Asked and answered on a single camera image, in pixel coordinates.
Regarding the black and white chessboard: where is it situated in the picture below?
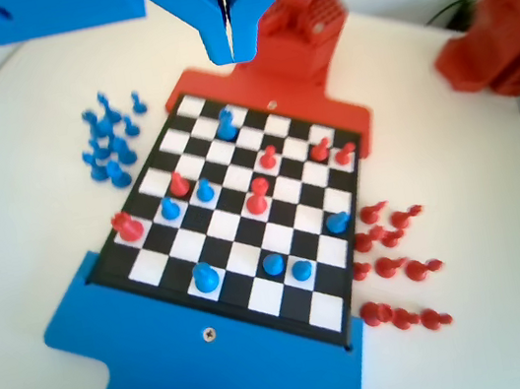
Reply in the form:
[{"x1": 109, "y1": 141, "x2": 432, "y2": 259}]
[{"x1": 57, "y1": 63, "x2": 399, "y2": 389}]

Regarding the blue chess knight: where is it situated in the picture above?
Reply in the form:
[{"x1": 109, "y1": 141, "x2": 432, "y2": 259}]
[{"x1": 103, "y1": 157, "x2": 134, "y2": 192}]

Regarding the red chess rook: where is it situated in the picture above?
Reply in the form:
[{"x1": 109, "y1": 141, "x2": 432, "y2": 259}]
[
  {"x1": 357, "y1": 297, "x2": 397, "y2": 331},
  {"x1": 109, "y1": 208, "x2": 147, "y2": 244}
]

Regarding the red chess piece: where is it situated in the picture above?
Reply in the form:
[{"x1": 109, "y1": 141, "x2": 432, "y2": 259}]
[
  {"x1": 378, "y1": 225, "x2": 407, "y2": 250},
  {"x1": 352, "y1": 227, "x2": 383, "y2": 254},
  {"x1": 372, "y1": 252, "x2": 409, "y2": 281},
  {"x1": 387, "y1": 202, "x2": 426, "y2": 231},
  {"x1": 357, "y1": 200, "x2": 391, "y2": 227},
  {"x1": 403, "y1": 253, "x2": 447, "y2": 284}
]

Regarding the red base plate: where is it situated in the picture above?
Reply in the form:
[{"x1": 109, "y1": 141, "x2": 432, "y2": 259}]
[{"x1": 158, "y1": 39, "x2": 381, "y2": 193}]

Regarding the blue chess piece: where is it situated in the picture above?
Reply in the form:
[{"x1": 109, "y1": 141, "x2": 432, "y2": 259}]
[
  {"x1": 109, "y1": 134, "x2": 137, "y2": 167},
  {"x1": 95, "y1": 113, "x2": 120, "y2": 143},
  {"x1": 81, "y1": 148, "x2": 111, "y2": 184}
]

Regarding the red chess pawn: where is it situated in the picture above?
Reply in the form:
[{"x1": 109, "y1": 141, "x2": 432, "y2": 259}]
[
  {"x1": 350, "y1": 259, "x2": 374, "y2": 283},
  {"x1": 255, "y1": 144, "x2": 282, "y2": 171},
  {"x1": 388, "y1": 305, "x2": 422, "y2": 333},
  {"x1": 307, "y1": 136, "x2": 334, "y2": 164},
  {"x1": 165, "y1": 168, "x2": 193, "y2": 201},
  {"x1": 418, "y1": 304, "x2": 457, "y2": 334},
  {"x1": 331, "y1": 141, "x2": 359, "y2": 167}
]

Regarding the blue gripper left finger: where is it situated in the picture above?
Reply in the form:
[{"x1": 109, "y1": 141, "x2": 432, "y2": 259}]
[{"x1": 0, "y1": 0, "x2": 237, "y2": 104}]

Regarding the blue chess pawn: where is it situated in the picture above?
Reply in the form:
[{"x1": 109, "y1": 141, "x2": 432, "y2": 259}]
[
  {"x1": 323, "y1": 209, "x2": 353, "y2": 237},
  {"x1": 129, "y1": 89, "x2": 151, "y2": 117},
  {"x1": 120, "y1": 113, "x2": 141, "y2": 138},
  {"x1": 192, "y1": 175, "x2": 216, "y2": 204},
  {"x1": 158, "y1": 193, "x2": 183, "y2": 224},
  {"x1": 259, "y1": 250, "x2": 289, "y2": 279},
  {"x1": 288, "y1": 256, "x2": 315, "y2": 284}
]

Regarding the blue base plate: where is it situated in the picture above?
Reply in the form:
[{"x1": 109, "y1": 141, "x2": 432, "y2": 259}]
[{"x1": 31, "y1": 207, "x2": 376, "y2": 389}]

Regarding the tall red piece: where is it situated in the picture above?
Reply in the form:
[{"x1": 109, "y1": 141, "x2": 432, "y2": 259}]
[{"x1": 240, "y1": 175, "x2": 275, "y2": 218}]

